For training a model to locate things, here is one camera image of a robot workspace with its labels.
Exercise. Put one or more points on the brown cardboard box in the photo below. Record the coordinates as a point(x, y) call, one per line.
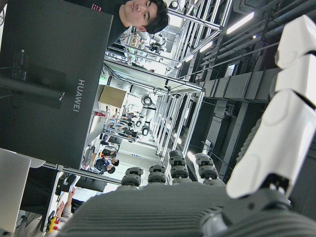
point(112, 96)

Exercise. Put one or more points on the silver Huawei laptop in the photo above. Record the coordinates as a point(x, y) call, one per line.
point(12, 187)

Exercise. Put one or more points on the ceiling light strip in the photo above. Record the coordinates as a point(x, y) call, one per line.
point(240, 22)

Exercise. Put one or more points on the black Huawei monitor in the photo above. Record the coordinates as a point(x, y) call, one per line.
point(49, 37)

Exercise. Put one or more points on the person in black shirt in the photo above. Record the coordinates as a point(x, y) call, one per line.
point(138, 12)

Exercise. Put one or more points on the yellow emergency stop box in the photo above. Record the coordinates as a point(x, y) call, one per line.
point(52, 223)

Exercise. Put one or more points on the person in beige hoodie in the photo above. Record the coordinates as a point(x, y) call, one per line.
point(65, 212)

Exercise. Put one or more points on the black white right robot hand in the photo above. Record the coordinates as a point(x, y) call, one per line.
point(160, 212)

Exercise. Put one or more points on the aluminium frame cage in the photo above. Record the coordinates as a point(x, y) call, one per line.
point(148, 78)

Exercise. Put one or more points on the seated person in dark clothes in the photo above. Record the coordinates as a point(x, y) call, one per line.
point(108, 153)
point(103, 164)

